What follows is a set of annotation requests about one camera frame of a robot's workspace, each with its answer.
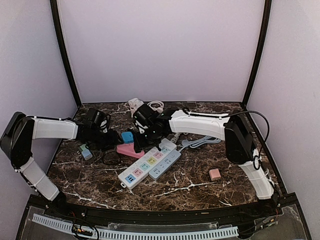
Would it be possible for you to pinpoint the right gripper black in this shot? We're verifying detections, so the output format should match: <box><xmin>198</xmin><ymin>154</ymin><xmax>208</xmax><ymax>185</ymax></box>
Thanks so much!
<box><xmin>133</xmin><ymin>124</ymin><xmax>163</xmax><ymax>151</ymax></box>

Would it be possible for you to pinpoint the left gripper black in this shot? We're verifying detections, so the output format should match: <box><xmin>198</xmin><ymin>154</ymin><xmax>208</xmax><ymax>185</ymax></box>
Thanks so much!
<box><xmin>89</xmin><ymin>127</ymin><xmax>124</xmax><ymax>152</ymax></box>

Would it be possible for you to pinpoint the green USB charger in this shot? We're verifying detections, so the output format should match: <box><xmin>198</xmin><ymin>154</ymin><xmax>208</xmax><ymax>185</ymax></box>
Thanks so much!
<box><xmin>78</xmin><ymin>144</ymin><xmax>88</xmax><ymax>153</ymax></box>

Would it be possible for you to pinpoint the grey-blue charger cube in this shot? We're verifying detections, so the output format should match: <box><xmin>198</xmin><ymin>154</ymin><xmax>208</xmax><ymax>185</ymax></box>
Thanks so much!
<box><xmin>81</xmin><ymin>149</ymin><xmax>93</xmax><ymax>161</ymax></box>

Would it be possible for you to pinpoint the pink triangular power hub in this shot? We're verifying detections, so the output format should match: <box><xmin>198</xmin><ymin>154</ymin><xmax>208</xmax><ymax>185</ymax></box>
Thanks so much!
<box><xmin>116</xmin><ymin>143</ymin><xmax>145</xmax><ymax>159</ymax></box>

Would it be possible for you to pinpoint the blue power strip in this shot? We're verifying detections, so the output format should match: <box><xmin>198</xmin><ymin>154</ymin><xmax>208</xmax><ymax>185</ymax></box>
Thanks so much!
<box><xmin>149</xmin><ymin>149</ymin><xmax>182</xmax><ymax>181</ymax></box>

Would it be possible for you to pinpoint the white multicolour power strip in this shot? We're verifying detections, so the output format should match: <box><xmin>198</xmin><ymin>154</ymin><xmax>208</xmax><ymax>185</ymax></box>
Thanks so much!
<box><xmin>118</xmin><ymin>138</ymin><xmax>177</xmax><ymax>190</ymax></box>

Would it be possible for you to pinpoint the salmon pink charger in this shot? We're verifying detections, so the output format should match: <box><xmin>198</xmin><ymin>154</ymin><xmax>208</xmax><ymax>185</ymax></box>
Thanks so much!
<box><xmin>209</xmin><ymin>169</ymin><xmax>221</xmax><ymax>181</ymax></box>

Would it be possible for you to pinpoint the black plug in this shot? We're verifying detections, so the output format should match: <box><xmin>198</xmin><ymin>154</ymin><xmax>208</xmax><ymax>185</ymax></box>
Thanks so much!
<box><xmin>133</xmin><ymin>135</ymin><xmax>142</xmax><ymax>153</ymax></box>

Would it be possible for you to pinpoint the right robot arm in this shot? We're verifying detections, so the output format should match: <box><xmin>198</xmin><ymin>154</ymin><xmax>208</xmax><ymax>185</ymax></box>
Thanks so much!
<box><xmin>132</xmin><ymin>104</ymin><xmax>275</xmax><ymax>217</ymax></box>

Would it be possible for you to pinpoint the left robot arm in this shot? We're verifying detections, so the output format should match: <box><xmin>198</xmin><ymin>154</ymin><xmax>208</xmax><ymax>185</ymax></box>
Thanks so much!
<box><xmin>0</xmin><ymin>108</ymin><xmax>123</xmax><ymax>218</ymax></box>

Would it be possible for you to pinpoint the blue plug on hub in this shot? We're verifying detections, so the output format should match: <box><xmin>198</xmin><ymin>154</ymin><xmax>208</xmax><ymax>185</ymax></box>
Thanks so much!
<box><xmin>121</xmin><ymin>131</ymin><xmax>134</xmax><ymax>144</ymax></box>

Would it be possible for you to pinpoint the pink white round socket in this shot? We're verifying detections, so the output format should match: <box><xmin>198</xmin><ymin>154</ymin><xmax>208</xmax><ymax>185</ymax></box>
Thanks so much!
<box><xmin>128</xmin><ymin>97</ymin><xmax>144</xmax><ymax>114</ymax></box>

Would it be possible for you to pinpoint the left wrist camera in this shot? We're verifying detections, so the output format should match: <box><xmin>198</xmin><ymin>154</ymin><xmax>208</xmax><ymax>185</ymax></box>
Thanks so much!
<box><xmin>83</xmin><ymin>107</ymin><xmax>111</xmax><ymax>133</ymax></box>

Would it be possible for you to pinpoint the white coiled cable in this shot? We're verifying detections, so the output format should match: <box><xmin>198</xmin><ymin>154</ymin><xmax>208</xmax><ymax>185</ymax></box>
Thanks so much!
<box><xmin>147</xmin><ymin>100</ymin><xmax>165</xmax><ymax>113</ymax></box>

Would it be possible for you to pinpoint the black USB cable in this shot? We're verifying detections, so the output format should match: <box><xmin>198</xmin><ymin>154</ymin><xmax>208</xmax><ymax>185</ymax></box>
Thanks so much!
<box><xmin>102</xmin><ymin>147</ymin><xmax>123</xmax><ymax>167</ymax></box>

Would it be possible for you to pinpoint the blue strip power cord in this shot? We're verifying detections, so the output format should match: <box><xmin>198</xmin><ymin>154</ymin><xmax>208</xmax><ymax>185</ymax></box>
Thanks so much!
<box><xmin>178</xmin><ymin>136</ymin><xmax>222</xmax><ymax>151</ymax></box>

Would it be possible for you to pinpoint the black front rail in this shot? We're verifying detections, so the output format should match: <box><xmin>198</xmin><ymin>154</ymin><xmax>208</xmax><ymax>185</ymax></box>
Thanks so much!
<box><xmin>21</xmin><ymin>193</ymin><xmax>301</xmax><ymax>226</ymax></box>

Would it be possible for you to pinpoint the white slotted cable duct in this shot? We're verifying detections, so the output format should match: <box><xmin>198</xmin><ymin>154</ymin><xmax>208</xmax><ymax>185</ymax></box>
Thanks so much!
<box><xmin>32</xmin><ymin>213</ymin><xmax>239</xmax><ymax>240</ymax></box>

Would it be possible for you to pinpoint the left black frame post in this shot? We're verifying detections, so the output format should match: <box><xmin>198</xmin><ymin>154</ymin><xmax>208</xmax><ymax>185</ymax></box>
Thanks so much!
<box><xmin>49</xmin><ymin>0</ymin><xmax>82</xmax><ymax>108</ymax></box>

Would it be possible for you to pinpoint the black frame post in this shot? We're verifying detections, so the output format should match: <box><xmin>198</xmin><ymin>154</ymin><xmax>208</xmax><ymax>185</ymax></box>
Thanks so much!
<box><xmin>49</xmin><ymin>0</ymin><xmax>82</xmax><ymax>108</ymax></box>
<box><xmin>241</xmin><ymin>0</ymin><xmax>272</xmax><ymax>108</ymax></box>

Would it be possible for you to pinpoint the right black frame post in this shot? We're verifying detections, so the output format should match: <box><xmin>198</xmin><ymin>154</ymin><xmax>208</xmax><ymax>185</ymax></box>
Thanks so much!
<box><xmin>241</xmin><ymin>0</ymin><xmax>272</xmax><ymax>108</ymax></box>

